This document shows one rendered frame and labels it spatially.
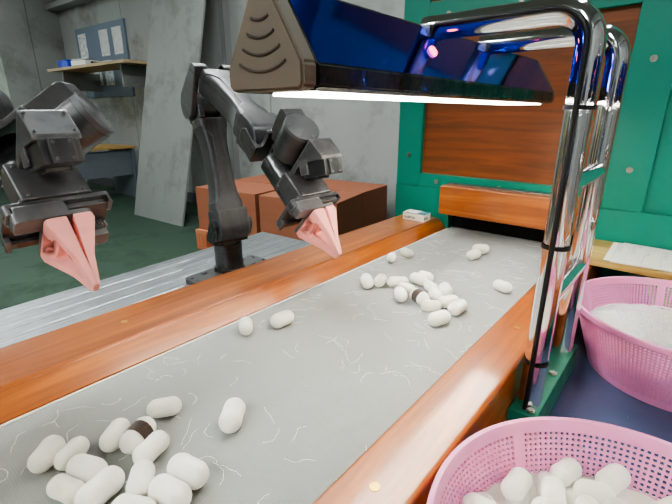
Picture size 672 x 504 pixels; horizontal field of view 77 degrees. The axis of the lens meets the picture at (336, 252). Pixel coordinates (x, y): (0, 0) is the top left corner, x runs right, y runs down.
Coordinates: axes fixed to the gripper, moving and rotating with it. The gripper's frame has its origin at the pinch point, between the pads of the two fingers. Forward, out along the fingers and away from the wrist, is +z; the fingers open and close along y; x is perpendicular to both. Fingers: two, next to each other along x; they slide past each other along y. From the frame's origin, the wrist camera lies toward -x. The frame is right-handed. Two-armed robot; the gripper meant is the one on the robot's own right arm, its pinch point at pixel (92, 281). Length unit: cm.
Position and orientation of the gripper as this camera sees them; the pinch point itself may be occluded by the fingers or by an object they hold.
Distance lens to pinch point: 51.2
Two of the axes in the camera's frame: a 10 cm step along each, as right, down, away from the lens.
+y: 6.4, -2.5, 7.3
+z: 5.9, 7.7, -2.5
